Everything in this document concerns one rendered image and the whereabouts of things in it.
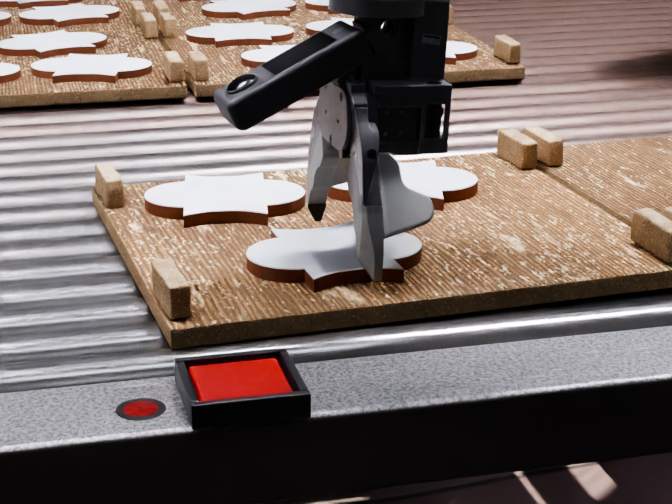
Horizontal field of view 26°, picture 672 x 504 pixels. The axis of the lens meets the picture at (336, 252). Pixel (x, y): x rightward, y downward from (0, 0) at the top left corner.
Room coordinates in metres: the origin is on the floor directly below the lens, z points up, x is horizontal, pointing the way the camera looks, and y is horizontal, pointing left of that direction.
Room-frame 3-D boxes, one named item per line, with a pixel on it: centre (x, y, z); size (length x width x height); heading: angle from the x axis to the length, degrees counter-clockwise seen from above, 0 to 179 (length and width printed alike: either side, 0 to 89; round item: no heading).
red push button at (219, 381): (0.86, 0.06, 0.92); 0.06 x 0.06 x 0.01; 14
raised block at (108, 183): (1.22, 0.20, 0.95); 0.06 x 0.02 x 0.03; 18
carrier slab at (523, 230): (1.15, -0.03, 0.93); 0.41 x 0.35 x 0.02; 108
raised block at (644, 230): (1.09, -0.25, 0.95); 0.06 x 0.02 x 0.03; 18
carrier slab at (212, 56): (1.88, 0.01, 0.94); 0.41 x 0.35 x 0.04; 104
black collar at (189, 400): (0.86, 0.06, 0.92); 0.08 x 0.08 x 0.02; 14
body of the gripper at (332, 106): (1.07, -0.03, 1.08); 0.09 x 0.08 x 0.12; 108
